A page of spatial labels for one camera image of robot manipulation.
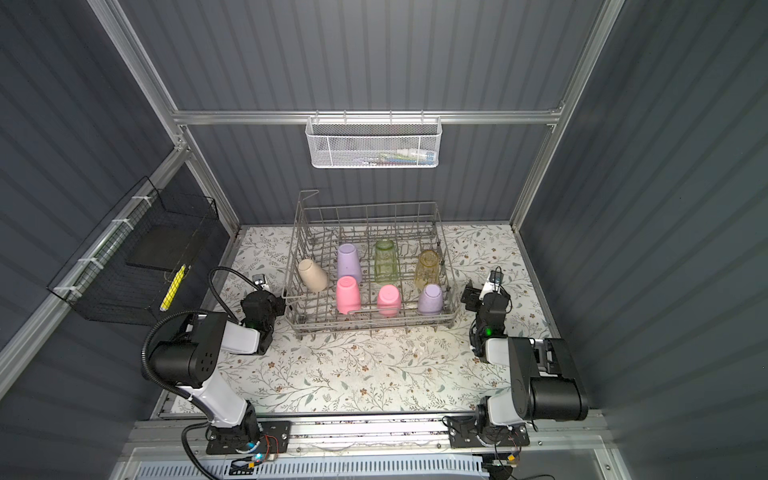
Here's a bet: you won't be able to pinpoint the yellow brush in basket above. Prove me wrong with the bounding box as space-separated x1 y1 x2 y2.
159 264 187 312

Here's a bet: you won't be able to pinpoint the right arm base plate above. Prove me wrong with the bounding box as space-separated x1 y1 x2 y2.
441 415 530 449

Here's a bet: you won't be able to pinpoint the black wire wall basket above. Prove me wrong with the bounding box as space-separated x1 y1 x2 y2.
48 180 219 325

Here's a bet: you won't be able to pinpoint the pink plastic cup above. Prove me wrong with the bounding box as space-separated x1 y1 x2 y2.
336 275 362 315
377 284 402 318

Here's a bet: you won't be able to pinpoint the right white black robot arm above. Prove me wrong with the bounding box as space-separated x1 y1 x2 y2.
460 283 589 446

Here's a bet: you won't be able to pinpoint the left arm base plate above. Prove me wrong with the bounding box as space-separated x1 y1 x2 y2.
205 421 292 455

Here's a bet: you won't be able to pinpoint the beige plastic cup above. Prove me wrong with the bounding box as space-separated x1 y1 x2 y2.
297 258 329 293

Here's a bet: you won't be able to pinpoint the white mesh wall basket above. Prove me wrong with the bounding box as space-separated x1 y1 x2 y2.
305 115 443 169

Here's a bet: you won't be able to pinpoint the large purple plastic cup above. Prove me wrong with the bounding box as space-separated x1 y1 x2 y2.
337 243 363 284

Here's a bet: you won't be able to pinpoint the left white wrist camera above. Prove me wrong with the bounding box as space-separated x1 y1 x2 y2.
252 273 270 291

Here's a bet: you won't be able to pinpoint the small purple plastic cup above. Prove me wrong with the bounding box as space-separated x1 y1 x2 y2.
417 284 444 316

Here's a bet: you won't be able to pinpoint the tubes in white basket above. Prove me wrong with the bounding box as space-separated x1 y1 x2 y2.
356 149 438 167

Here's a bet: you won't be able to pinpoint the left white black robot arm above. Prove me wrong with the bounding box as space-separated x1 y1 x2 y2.
140 290 286 453

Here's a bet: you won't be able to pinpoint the aluminium front rail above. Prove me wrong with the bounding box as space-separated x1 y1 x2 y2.
119 411 616 461

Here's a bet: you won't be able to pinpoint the yellow transparent glass cup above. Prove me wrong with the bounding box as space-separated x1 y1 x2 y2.
414 249 441 291

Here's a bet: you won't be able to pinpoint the green transparent glass cup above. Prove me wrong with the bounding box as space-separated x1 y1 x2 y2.
374 239 399 284

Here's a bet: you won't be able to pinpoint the grey wire dish rack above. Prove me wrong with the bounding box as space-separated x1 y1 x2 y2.
283 190 459 337

